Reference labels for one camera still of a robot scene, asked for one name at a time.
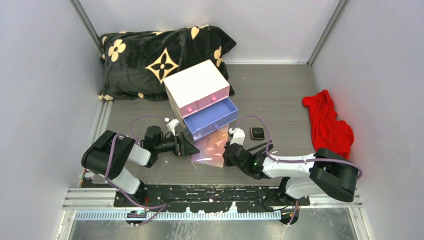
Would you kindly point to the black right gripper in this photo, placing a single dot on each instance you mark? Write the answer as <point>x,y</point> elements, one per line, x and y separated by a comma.
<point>227,161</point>

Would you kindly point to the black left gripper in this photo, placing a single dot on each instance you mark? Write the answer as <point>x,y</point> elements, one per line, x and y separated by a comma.
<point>182,146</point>

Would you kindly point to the holographic eyeshadow palette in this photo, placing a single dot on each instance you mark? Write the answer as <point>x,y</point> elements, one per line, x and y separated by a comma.
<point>211,149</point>

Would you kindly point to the blue drawer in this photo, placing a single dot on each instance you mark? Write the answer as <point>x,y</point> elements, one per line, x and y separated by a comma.
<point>211,118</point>

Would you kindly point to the black square compact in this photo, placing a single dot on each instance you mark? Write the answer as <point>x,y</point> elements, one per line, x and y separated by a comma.
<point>257,133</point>

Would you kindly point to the white pink drawer organizer box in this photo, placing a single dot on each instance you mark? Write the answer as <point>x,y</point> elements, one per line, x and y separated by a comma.
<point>195,88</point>

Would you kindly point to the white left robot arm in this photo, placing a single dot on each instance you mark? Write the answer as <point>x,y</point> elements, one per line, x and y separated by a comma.
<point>108,155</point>

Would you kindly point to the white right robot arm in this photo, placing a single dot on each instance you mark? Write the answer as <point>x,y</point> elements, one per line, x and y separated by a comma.
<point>322,172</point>

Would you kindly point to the black fan makeup brush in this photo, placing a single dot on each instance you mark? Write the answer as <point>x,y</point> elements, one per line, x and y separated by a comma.
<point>260,149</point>

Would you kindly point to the black floral plush blanket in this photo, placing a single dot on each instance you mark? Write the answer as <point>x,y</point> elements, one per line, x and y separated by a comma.
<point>136,63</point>

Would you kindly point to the red cloth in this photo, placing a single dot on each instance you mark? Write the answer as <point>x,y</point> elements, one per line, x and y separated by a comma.
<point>326,130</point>

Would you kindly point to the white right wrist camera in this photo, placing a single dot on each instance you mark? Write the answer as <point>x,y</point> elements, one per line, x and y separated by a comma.
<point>237,136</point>

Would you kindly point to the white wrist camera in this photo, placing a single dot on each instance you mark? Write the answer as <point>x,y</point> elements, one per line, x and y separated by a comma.
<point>237,136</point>
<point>171,125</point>

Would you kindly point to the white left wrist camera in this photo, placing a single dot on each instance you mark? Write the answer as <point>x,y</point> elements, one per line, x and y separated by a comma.
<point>171,125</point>

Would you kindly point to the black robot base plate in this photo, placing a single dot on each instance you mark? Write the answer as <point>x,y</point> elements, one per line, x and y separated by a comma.
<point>216,198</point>

